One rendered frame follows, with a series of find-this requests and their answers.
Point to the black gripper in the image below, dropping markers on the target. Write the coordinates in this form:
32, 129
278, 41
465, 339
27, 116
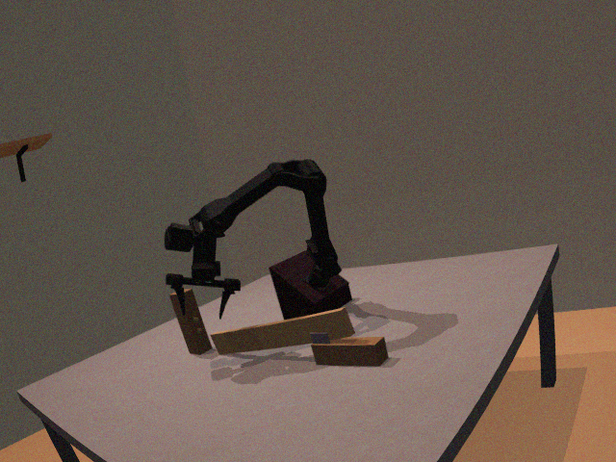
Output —
177, 280

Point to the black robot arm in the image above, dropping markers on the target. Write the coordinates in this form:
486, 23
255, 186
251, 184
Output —
217, 216

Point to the long wooden plank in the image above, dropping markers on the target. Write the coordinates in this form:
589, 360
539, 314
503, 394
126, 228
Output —
291, 332

